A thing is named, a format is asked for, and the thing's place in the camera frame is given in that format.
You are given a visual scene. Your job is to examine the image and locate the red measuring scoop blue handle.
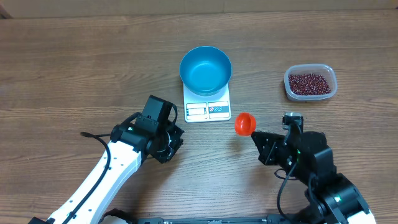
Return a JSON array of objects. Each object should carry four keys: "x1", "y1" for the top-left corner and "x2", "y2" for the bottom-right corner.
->
[{"x1": 234, "y1": 112, "x2": 257, "y2": 136}]

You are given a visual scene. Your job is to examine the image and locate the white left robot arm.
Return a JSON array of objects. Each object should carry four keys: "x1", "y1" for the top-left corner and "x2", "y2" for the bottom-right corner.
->
[{"x1": 29, "y1": 121, "x2": 184, "y2": 224}]

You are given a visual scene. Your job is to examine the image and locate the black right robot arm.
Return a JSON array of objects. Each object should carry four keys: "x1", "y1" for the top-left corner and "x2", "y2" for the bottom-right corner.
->
[{"x1": 251, "y1": 131, "x2": 375, "y2": 223}]

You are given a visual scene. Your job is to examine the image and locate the white digital kitchen scale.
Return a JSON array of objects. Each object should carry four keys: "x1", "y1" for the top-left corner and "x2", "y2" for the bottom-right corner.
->
[{"x1": 183, "y1": 85, "x2": 231, "y2": 123}]

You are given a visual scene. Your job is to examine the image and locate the blue metal bowl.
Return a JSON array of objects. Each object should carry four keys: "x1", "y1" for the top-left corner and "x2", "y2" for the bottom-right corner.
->
[{"x1": 179, "y1": 46, "x2": 233, "y2": 96}]

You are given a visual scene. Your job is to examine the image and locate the red beans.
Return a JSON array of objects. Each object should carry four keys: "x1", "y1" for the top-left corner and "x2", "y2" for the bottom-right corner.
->
[{"x1": 288, "y1": 73, "x2": 331, "y2": 96}]

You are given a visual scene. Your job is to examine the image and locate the clear plastic container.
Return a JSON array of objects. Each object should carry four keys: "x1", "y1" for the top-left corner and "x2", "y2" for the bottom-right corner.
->
[{"x1": 284, "y1": 63, "x2": 338, "y2": 101}]

